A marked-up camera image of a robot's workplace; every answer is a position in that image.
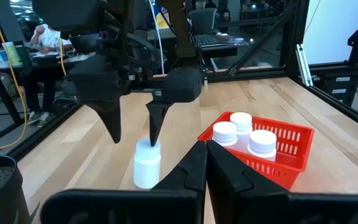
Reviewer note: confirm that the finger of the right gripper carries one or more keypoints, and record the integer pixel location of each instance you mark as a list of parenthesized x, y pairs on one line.
[(182, 85), (101, 84)]

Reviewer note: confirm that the black case white labels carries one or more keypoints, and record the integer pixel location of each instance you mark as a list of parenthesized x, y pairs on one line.
[(337, 88)]

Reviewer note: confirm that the white pill bottle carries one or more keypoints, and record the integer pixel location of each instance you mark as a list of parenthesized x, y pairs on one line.
[(146, 168), (241, 119), (225, 133), (262, 143)]

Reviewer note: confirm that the black laptop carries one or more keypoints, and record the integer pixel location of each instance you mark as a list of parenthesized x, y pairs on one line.
[(210, 40)]

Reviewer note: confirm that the clear plastic bag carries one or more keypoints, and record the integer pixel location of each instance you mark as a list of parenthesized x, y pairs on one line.
[(237, 41)]

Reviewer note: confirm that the silver metal bar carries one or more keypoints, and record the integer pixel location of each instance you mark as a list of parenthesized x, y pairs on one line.
[(304, 65)]

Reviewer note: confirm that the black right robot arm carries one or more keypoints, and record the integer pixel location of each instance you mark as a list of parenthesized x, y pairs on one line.
[(67, 15)]

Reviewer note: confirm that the black desk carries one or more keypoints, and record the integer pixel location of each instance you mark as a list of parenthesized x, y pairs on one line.
[(228, 51)]

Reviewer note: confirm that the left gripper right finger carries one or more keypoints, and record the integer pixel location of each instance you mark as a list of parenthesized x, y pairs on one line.
[(291, 210)]

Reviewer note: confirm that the pale green container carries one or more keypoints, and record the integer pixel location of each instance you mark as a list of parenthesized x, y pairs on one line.
[(11, 53)]

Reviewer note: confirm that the red plastic basket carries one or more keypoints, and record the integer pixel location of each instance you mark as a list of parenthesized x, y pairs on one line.
[(291, 168)]

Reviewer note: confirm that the yellow and blue banner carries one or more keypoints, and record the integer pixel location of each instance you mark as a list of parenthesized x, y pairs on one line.
[(162, 18)]

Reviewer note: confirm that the black aluminium table frame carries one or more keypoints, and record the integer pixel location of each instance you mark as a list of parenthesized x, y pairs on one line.
[(292, 37)]

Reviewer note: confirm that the white and blue box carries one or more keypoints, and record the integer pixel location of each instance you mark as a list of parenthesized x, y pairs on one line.
[(0, 59)]

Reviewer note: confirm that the dark green container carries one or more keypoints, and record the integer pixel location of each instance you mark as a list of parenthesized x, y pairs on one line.
[(24, 55)]

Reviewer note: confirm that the grey office chair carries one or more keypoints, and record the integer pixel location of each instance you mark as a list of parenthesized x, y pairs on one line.
[(202, 20)]

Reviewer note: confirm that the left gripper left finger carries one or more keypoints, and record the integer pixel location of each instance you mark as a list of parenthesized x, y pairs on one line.
[(120, 207)]

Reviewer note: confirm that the black side table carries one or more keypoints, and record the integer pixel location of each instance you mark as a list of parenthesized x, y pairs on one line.
[(6, 102)]

